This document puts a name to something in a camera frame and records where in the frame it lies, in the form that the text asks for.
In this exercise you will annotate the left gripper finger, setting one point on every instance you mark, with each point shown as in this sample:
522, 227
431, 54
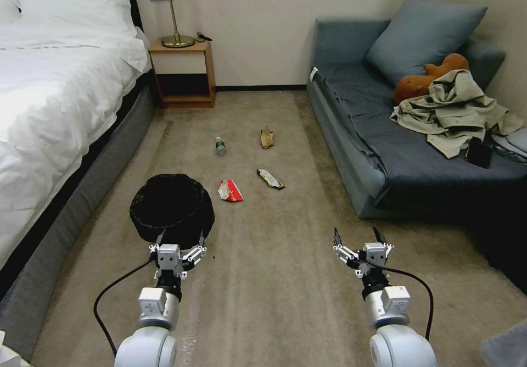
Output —
154, 251
193, 255

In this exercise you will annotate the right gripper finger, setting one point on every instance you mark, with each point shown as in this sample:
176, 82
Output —
385, 243
345, 253

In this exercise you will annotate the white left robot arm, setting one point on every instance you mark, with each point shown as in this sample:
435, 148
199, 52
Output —
144, 344

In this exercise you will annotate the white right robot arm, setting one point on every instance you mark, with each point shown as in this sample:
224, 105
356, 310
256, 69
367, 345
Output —
401, 344

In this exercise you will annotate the black trash bin with bag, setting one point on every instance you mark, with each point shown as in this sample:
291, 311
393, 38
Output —
171, 202

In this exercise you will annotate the red white snack wrapper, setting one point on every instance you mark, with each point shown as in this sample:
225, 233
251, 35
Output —
231, 192

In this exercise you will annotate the blue-grey sofa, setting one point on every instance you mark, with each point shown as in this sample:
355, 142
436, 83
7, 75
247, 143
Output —
362, 136

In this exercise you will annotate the clear plastic bottle green cap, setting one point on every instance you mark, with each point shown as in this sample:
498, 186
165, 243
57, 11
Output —
220, 148

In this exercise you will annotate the black phone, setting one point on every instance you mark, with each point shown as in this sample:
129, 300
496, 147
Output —
478, 153

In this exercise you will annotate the beige crumpled shirt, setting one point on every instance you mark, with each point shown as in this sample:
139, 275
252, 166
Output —
453, 111

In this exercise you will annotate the grey fabric corner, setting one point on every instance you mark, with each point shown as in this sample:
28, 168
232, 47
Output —
508, 346

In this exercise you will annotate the brown plush toy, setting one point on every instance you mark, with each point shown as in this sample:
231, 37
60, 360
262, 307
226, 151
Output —
416, 84

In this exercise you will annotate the grey folded cloth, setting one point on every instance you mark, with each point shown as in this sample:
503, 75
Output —
512, 140

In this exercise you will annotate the white sofa tag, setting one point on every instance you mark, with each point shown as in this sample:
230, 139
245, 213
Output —
315, 73

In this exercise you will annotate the wooden nightstand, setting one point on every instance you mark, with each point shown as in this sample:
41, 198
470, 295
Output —
183, 70

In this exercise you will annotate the white bed duvet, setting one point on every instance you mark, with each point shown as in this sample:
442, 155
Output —
53, 95

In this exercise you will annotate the blue-grey cushion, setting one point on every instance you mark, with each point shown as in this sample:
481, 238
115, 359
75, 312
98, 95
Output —
422, 33

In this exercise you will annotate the brass table lamp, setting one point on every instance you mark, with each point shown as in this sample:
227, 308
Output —
175, 12

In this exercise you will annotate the black headboard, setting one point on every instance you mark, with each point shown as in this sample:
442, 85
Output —
136, 8

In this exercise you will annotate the large white pillow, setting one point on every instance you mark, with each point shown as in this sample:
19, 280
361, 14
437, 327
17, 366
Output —
74, 2

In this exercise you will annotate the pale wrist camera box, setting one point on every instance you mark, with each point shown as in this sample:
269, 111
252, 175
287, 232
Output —
169, 255
374, 253

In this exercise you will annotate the grey upholstered bed frame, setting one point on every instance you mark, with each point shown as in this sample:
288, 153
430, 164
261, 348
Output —
82, 185

